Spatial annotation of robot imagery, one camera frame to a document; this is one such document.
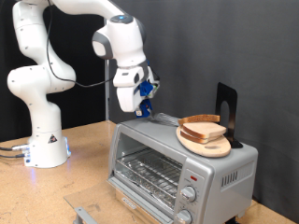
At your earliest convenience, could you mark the cable with silver connector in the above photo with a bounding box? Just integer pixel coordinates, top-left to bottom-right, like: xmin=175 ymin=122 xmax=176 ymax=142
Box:
xmin=0 ymin=143 xmax=30 ymax=153

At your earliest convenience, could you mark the round wooden board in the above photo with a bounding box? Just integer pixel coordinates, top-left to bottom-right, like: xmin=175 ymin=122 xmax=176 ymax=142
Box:
xmin=176 ymin=124 xmax=233 ymax=159

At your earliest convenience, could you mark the white bread slice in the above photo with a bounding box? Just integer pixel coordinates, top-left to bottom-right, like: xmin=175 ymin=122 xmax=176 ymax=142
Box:
xmin=178 ymin=114 xmax=221 ymax=126

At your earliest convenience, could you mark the black base cable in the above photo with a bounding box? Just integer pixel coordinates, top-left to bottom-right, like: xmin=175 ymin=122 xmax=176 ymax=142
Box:
xmin=0 ymin=152 xmax=26 ymax=160

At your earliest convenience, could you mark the toasted bread slice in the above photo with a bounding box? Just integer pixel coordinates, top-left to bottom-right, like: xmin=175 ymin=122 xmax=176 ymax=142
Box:
xmin=179 ymin=130 xmax=221 ymax=145
xmin=181 ymin=121 xmax=227 ymax=140

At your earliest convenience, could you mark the black fabric backdrop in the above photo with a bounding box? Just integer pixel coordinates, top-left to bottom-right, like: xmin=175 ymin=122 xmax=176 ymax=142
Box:
xmin=0 ymin=0 xmax=107 ymax=143

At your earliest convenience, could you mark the black metal bookend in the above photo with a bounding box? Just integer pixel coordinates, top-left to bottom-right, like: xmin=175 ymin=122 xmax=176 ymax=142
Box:
xmin=214 ymin=81 xmax=245 ymax=149

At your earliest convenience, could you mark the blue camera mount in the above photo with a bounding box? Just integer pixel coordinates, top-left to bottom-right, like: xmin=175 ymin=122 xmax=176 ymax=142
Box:
xmin=138 ymin=79 xmax=154 ymax=97

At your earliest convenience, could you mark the grey fabric backdrop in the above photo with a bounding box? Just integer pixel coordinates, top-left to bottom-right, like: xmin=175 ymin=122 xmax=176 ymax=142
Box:
xmin=109 ymin=0 xmax=299 ymax=223

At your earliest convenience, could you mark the wire oven rack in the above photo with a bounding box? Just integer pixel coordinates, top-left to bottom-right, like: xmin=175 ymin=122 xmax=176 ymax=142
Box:
xmin=115 ymin=148 xmax=184 ymax=208

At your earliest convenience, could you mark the metal spatula with blue block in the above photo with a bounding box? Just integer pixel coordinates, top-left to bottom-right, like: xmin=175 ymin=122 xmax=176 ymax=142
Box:
xmin=135 ymin=98 xmax=181 ymax=127

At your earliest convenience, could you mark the silver oven knob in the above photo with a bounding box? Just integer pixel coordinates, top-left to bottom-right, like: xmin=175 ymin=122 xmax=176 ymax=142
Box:
xmin=179 ymin=185 xmax=198 ymax=203
xmin=175 ymin=208 xmax=193 ymax=224

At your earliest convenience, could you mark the glass oven door with handle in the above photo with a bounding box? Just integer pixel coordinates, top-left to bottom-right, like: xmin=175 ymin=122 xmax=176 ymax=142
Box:
xmin=64 ymin=176 xmax=166 ymax=224

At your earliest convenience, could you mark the silver toaster oven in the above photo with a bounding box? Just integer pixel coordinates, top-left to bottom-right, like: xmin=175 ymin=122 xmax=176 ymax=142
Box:
xmin=107 ymin=112 xmax=260 ymax=224

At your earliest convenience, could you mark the silver metal pole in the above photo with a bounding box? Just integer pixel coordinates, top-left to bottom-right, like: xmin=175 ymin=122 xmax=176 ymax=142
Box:
xmin=103 ymin=17 xmax=112 ymax=121

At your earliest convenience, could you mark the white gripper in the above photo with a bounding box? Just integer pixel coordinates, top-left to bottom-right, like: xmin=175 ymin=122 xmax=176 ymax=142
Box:
xmin=116 ymin=66 xmax=156 ymax=119

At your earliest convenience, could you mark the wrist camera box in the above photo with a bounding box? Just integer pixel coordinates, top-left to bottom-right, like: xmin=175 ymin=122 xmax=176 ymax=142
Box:
xmin=149 ymin=79 xmax=161 ymax=97

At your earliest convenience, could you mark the black camera cable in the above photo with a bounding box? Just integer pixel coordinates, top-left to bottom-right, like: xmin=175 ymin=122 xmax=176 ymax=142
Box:
xmin=46 ymin=0 xmax=116 ymax=89

